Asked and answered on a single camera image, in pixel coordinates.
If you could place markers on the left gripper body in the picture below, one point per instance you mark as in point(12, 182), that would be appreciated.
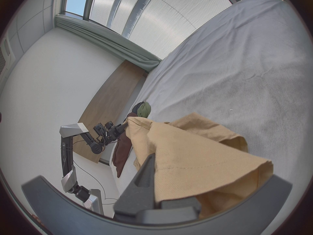
point(115, 133)

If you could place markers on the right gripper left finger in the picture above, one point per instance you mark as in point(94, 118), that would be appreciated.
point(132, 199)

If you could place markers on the dark brown shorts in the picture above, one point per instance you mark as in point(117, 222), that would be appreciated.
point(122, 153)

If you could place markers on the tan shorts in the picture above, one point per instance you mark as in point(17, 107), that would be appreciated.
point(195, 160)

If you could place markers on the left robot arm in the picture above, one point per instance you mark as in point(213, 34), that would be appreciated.
point(67, 155)

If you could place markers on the bed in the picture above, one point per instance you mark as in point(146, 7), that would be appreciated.
point(232, 70)

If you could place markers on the green garment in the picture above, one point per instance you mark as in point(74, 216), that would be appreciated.
point(144, 110)

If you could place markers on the window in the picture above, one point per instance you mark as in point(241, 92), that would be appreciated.
point(146, 13)

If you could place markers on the white air vent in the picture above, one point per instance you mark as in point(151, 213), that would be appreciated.
point(5, 62)

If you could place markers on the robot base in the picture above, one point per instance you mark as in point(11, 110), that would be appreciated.
point(94, 202)

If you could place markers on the grey-green curtain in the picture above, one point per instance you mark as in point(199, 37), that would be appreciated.
point(110, 39)

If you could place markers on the black garment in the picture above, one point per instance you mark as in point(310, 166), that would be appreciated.
point(135, 108)

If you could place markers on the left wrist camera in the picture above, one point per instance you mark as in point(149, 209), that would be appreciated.
point(109, 124)

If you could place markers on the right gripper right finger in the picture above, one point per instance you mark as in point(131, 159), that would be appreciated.
point(178, 204)

